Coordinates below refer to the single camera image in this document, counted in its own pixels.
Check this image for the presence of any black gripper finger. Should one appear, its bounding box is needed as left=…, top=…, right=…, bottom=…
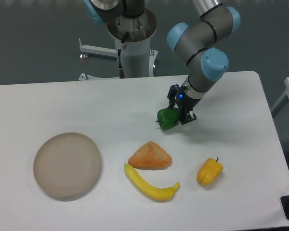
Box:
left=179, top=111, right=197, bottom=125
left=167, top=84, right=183, bottom=108

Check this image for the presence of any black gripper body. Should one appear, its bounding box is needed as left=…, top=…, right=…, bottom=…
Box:
left=177, top=84, right=204, bottom=114

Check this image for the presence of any green bell pepper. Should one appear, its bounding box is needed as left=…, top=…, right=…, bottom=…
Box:
left=156, top=108, right=180, bottom=130

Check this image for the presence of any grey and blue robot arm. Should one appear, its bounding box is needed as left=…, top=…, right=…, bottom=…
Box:
left=84, top=0, right=241, bottom=130

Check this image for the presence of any yellow orange bell pepper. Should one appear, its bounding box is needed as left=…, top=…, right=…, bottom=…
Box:
left=197, top=157, right=223, bottom=187

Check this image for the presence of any orange triangular bread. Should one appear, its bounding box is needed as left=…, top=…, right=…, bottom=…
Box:
left=128, top=141, right=172, bottom=170

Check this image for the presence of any yellow banana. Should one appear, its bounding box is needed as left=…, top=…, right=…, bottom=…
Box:
left=124, top=163, right=181, bottom=202

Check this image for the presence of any beige round plate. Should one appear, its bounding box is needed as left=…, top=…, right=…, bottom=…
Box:
left=33, top=132, right=102, bottom=201

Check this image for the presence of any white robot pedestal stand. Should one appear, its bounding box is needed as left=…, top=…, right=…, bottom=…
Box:
left=79, top=8, right=158, bottom=78

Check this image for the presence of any black cable on pedestal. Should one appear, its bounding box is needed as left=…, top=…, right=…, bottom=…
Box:
left=117, top=31, right=129, bottom=79

